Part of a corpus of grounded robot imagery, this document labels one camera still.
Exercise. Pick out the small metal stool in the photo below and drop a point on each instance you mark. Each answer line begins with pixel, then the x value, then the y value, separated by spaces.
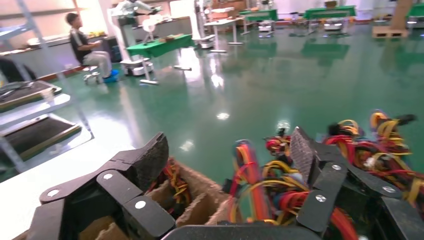
pixel 91 71

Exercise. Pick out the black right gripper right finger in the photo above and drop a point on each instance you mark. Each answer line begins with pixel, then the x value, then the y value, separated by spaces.
pixel 351 198

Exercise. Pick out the flat cardboard piece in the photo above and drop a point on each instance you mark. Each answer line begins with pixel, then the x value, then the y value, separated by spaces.
pixel 170 37

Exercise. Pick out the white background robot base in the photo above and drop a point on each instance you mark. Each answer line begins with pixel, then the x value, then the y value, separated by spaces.
pixel 266 26
pixel 334 26

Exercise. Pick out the white-legged table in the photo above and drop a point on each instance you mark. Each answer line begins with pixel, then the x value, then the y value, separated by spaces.
pixel 149 82

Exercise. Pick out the dark blue bin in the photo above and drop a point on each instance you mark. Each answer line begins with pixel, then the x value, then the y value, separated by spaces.
pixel 116 53

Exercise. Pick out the tall cardboard column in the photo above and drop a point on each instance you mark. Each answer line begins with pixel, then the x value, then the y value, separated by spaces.
pixel 401 13

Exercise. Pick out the worn cardboard box with dividers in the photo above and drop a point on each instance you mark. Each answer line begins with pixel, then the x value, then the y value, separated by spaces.
pixel 198 208

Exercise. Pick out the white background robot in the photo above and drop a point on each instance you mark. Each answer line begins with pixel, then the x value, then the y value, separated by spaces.
pixel 200 20
pixel 124 30

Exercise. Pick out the metal angle shelf rack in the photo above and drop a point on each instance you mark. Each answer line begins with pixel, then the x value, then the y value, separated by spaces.
pixel 36 107

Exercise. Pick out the black mat tray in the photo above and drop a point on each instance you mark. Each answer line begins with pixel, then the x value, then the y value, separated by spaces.
pixel 36 132
pixel 26 92

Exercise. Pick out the person in black shirt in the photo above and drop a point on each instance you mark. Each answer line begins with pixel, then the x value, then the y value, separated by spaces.
pixel 78 43

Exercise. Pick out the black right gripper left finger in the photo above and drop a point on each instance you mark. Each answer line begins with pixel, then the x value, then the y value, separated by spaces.
pixel 109 198

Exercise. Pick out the blue floor object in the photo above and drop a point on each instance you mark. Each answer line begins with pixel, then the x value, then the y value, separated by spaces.
pixel 112 76

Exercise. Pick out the wooden pallet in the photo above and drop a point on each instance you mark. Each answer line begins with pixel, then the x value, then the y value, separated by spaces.
pixel 390 32

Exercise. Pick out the grey workbench counter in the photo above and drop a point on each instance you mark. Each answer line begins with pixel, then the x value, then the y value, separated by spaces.
pixel 49 56

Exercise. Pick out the brown cardboard carton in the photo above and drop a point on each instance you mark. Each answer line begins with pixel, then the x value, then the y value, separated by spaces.
pixel 228 10

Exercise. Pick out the green table cloth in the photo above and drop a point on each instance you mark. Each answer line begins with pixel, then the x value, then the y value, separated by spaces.
pixel 258 15
pixel 416 10
pixel 159 48
pixel 331 12

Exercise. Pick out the white work table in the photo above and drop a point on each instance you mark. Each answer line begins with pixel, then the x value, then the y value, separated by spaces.
pixel 222 22

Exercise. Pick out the white standing fan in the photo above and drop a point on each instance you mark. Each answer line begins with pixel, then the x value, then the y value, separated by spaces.
pixel 149 26

